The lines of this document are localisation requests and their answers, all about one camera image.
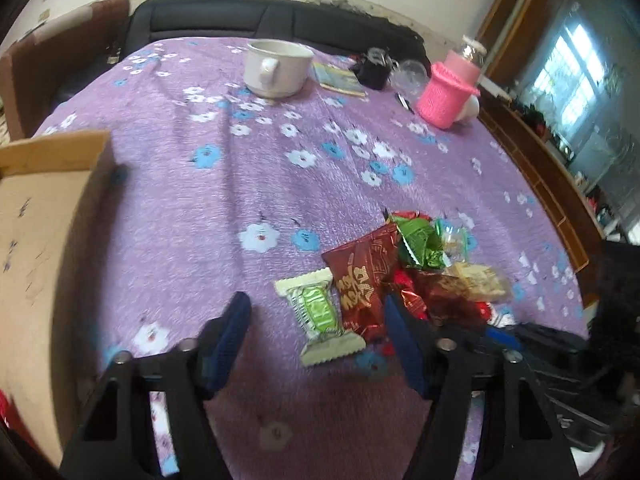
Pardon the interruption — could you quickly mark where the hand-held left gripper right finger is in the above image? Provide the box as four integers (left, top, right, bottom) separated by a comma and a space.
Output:
384, 292, 581, 480

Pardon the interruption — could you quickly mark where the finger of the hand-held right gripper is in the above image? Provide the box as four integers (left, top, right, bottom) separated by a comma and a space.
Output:
482, 325, 526, 353

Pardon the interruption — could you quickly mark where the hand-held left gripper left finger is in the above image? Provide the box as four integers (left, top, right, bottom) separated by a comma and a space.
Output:
60, 291, 253, 480

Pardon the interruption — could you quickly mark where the red and white candy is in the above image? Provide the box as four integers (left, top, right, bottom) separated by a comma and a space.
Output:
480, 302, 518, 329

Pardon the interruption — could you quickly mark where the bright red candy packet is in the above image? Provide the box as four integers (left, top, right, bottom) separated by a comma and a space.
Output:
392, 269, 431, 321

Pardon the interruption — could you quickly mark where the beige snack packet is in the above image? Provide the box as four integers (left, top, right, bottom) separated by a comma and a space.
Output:
440, 261, 511, 301

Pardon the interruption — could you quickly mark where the dark red snack packet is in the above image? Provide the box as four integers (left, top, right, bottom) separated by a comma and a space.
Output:
321, 222, 401, 342

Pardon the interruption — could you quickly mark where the green and white snack packet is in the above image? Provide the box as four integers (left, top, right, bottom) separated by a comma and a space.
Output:
274, 267, 367, 367

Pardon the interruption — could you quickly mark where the green foil snack packet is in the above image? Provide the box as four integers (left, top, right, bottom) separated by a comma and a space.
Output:
390, 212, 448, 271

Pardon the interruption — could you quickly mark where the cardboard box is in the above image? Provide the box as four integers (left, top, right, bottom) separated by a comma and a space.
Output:
0, 130, 113, 466

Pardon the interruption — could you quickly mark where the purple floral tablecloth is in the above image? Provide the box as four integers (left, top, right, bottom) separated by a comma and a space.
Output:
30, 35, 588, 480

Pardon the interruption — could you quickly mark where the wooden cabinet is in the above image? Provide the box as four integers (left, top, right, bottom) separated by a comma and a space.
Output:
475, 0, 606, 306

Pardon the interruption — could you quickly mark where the white round object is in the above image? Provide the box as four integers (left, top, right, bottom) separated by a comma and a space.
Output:
452, 95, 481, 125

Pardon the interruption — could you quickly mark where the clear glass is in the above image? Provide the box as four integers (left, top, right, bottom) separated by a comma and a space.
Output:
390, 59, 431, 98

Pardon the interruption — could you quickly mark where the thin printed booklet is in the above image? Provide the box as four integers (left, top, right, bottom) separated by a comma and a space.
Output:
312, 60, 369, 98

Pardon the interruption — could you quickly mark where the small black container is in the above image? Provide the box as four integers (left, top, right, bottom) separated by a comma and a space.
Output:
350, 47, 393, 91

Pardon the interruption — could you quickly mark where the white ceramic cup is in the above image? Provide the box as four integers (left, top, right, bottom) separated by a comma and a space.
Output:
243, 39, 316, 99

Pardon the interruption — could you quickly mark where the glass jar with lid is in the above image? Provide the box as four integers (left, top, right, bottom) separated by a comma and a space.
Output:
460, 35, 488, 71

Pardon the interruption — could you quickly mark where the black sofa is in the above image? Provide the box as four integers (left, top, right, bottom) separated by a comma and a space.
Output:
107, 0, 432, 81

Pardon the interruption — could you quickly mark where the brown wooden chair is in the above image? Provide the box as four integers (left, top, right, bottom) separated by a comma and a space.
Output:
0, 0, 132, 141

